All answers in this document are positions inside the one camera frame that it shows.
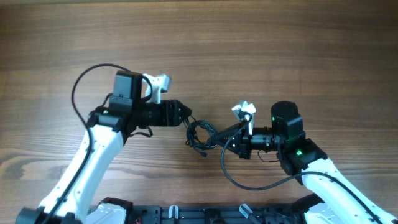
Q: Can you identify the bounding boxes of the black cable bundle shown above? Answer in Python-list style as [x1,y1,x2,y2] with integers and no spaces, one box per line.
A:
[183,114,220,158]

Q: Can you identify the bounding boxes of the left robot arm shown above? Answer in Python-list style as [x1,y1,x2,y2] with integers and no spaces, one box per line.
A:
[16,71,192,223]

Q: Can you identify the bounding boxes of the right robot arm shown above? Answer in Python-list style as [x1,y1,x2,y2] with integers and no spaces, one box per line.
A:
[208,101,397,223]

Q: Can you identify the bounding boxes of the right camera black cable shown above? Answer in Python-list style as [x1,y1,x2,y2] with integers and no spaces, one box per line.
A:
[220,113,383,224]

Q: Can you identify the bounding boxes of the camera black cable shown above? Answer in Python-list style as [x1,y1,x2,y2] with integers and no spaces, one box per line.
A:
[40,63,154,224]
[220,113,383,224]

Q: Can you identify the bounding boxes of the left camera black cable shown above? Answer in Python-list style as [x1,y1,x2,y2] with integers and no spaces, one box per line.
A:
[40,63,154,224]

